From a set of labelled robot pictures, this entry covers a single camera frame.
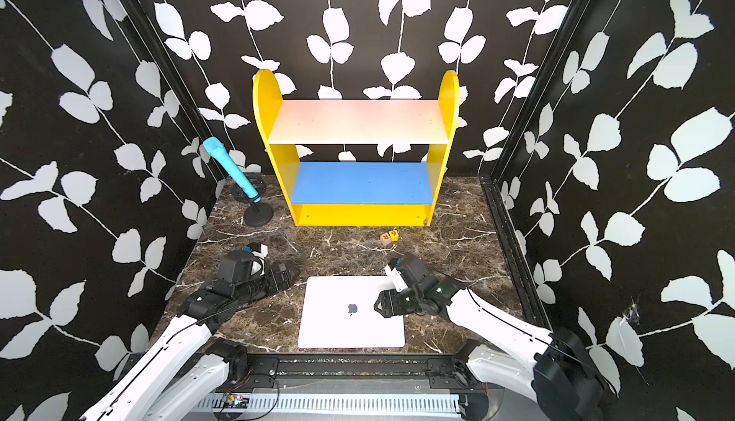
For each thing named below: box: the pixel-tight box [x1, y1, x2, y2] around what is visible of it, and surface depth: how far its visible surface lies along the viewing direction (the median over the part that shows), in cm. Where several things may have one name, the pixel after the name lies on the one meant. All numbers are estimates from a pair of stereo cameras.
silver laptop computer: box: [297, 276, 406, 349], surface depth 83 cm
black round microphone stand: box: [244, 200, 274, 227], surface depth 109 cm
